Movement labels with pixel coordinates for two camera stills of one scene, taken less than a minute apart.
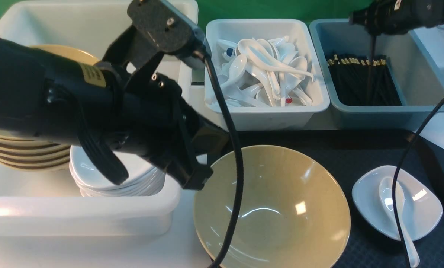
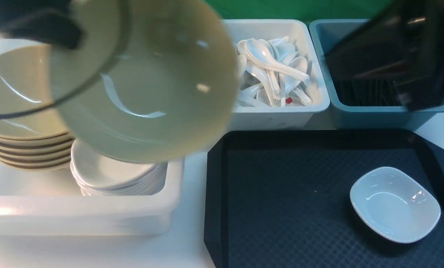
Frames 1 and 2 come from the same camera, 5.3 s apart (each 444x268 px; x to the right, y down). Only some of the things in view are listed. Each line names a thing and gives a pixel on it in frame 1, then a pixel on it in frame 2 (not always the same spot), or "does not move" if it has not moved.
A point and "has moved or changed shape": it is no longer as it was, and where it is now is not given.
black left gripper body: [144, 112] -> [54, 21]
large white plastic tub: [18, 202] does not move
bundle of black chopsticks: [362, 81] does not move
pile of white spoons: [263, 73] does not move
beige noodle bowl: [293, 212] has moved or changed shape
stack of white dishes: [144, 179] does not move
